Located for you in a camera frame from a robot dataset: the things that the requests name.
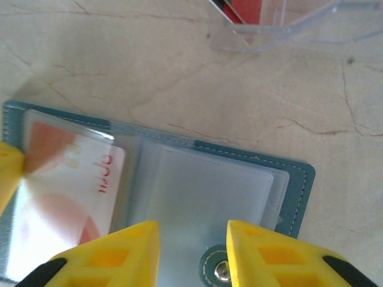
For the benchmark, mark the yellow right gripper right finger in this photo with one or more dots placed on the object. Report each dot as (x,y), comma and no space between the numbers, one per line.
(248,269)

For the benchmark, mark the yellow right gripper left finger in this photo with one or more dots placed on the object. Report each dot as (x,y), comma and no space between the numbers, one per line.
(143,269)

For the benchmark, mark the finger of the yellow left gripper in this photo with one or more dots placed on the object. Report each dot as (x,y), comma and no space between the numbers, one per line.
(9,167)

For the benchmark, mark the white card with red shapes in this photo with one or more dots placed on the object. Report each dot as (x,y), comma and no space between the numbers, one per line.
(74,179)

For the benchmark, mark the blue leather card holder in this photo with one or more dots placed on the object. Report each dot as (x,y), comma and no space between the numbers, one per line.
(209,185)

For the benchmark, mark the red plastic card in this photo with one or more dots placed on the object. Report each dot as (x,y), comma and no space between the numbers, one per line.
(248,10)

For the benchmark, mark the clear acrylic card stand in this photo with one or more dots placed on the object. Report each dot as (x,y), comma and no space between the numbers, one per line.
(314,18)

